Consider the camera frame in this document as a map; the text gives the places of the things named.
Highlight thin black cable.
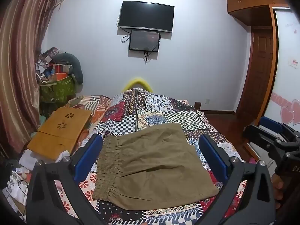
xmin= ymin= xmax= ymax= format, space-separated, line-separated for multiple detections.
xmin=18 ymin=180 xmax=29 ymax=205

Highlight patchwork bedspread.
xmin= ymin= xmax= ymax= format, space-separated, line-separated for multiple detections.
xmin=54 ymin=88 xmax=246 ymax=225

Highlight wooden lap table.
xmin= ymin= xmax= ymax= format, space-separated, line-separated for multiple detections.
xmin=27 ymin=107 xmax=93 ymax=162

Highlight pile of white papers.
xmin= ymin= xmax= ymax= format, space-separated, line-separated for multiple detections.
xmin=2 ymin=145 xmax=71 ymax=216

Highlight striped red curtain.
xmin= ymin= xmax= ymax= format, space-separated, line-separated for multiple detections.
xmin=0 ymin=0 xmax=66 ymax=150

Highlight yellow cushion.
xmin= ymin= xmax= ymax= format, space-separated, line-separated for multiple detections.
xmin=121 ymin=76 xmax=153 ymax=92

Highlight wooden overhead cabinet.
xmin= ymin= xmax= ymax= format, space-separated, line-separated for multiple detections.
xmin=226 ymin=0 xmax=293 ymax=26

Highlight person's right hand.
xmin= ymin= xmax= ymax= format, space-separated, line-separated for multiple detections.
xmin=272 ymin=173 xmax=285 ymax=210

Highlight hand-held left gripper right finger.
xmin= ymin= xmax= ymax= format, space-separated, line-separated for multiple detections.
xmin=198 ymin=134 xmax=276 ymax=225

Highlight large black wall television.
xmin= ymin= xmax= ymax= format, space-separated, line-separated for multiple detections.
xmin=118 ymin=1 xmax=175 ymax=34

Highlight white wardrobe door with hearts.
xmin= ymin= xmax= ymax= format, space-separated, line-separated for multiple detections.
xmin=265 ymin=8 xmax=300 ymax=127

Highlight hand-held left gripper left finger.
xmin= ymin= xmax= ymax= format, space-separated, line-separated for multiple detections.
xmin=26 ymin=133 xmax=104 ymax=225

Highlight pile of colourful clutter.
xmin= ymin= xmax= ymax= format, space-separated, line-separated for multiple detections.
xmin=35 ymin=47 xmax=71 ymax=83

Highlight small black wall monitor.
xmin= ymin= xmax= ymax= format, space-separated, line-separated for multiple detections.
xmin=128 ymin=29 xmax=161 ymax=53

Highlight olive green pants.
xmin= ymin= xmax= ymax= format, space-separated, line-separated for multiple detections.
xmin=92 ymin=122 xmax=220 ymax=211

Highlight orange box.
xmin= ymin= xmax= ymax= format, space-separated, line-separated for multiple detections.
xmin=55 ymin=65 xmax=71 ymax=81

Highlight green patterned storage bag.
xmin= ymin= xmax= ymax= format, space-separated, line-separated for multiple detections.
xmin=39 ymin=75 xmax=78 ymax=104

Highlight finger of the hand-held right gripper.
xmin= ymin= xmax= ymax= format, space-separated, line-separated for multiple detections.
xmin=243 ymin=125 xmax=291 ymax=156
xmin=259 ymin=116 xmax=300 ymax=143

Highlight brown wooden door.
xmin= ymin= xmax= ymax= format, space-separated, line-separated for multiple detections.
xmin=235 ymin=27 xmax=276 ymax=122

